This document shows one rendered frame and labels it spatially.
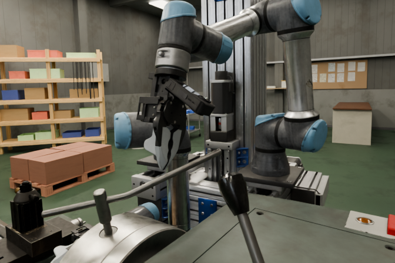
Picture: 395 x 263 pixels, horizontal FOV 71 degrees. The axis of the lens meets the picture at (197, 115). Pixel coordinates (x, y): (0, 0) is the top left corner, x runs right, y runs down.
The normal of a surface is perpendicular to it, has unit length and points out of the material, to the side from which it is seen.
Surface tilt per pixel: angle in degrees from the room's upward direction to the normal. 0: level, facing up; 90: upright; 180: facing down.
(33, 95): 90
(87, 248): 25
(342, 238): 0
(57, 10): 90
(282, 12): 99
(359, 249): 0
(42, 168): 90
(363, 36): 90
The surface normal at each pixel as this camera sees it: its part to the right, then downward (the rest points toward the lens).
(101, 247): -0.25, -0.87
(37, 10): 0.86, 0.03
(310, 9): 0.61, -0.07
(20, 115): 0.18, 0.09
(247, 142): -0.51, 0.10
